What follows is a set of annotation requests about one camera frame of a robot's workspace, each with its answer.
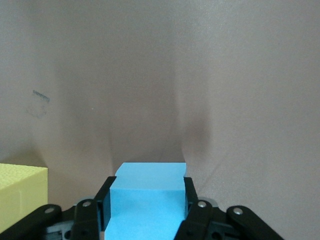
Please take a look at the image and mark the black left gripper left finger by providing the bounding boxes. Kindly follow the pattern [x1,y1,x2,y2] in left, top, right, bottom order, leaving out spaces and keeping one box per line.
[4,176,118,240]

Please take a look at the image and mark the blue foam block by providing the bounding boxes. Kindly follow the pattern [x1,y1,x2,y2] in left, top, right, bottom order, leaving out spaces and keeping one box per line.
[104,162,188,240]

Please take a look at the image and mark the brown table cover sheet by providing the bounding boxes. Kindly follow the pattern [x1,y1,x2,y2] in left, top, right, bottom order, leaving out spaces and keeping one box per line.
[0,0,320,240]

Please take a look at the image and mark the yellow foam block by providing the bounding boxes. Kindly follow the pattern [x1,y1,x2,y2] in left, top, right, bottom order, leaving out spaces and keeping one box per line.
[0,163,49,232]

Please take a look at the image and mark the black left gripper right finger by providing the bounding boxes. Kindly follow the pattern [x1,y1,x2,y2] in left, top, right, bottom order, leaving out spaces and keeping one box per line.
[173,176,285,240]

